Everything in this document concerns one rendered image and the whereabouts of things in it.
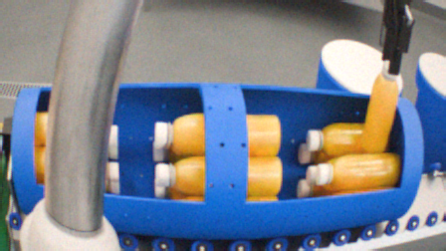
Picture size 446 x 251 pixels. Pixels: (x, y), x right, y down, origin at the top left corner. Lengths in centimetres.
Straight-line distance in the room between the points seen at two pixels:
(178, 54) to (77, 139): 281
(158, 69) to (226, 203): 229
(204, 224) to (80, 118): 51
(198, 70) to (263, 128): 221
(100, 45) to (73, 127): 10
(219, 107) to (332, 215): 29
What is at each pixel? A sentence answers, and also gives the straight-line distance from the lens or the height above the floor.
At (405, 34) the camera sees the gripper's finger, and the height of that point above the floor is 146.
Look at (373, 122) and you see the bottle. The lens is 130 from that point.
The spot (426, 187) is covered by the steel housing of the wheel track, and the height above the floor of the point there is 93.
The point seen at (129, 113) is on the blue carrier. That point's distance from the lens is 140.
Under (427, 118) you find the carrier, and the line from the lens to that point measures 195.
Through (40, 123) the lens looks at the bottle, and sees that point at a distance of 124.
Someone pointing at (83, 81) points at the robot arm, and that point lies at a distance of 74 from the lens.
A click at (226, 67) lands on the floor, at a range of 349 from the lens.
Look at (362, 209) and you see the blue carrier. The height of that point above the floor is 109.
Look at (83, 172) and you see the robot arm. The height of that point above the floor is 142.
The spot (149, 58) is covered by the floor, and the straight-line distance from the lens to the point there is 352.
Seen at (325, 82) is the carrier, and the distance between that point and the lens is 175.
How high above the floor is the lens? 196
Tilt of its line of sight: 39 degrees down
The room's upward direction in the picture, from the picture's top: 8 degrees clockwise
